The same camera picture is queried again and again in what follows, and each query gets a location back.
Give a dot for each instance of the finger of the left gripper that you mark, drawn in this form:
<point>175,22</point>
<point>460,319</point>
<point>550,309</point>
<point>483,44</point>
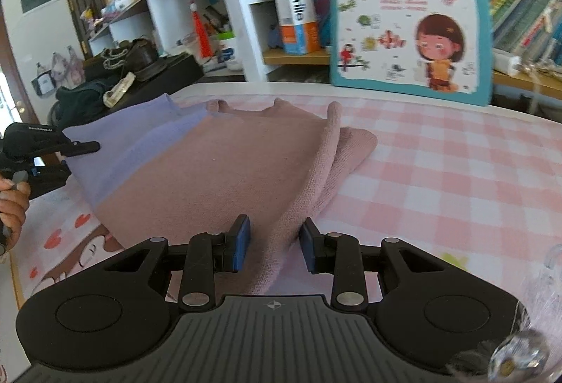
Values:
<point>77,148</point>

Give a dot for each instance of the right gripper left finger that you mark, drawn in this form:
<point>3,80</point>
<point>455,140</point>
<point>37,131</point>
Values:
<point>203,258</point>

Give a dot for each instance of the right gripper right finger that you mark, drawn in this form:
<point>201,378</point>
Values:
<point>343,257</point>

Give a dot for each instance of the purple and pink sweater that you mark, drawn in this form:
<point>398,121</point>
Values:
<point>168,171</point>

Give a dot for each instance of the person's left hand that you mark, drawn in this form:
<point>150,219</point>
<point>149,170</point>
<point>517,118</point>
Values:
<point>14,204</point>

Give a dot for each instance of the dark green garment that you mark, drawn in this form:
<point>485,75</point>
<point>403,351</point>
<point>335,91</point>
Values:
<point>81,105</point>

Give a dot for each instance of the white wristwatch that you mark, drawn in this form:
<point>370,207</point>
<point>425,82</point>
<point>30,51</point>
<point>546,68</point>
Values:
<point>116,94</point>

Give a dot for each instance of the brown leather shoe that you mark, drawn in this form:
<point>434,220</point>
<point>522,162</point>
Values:
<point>141,59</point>

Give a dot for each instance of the black box platform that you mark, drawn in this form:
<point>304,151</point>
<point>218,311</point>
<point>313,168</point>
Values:
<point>182,71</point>

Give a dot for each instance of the pink checkered table mat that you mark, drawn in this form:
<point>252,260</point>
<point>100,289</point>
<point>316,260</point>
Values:
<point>467,211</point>

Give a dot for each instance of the red hanging tassel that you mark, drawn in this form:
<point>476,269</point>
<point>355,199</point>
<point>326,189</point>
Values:
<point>197,9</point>

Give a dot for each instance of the white green-lid jar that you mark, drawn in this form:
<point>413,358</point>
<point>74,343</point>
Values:
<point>228,51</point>

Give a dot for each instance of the white orange carton box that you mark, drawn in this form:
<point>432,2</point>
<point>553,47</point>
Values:
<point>298,26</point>

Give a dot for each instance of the teal children's picture book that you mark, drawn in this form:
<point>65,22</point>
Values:
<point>438,49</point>

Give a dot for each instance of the white bookshelf frame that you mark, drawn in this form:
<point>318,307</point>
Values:
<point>237,1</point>

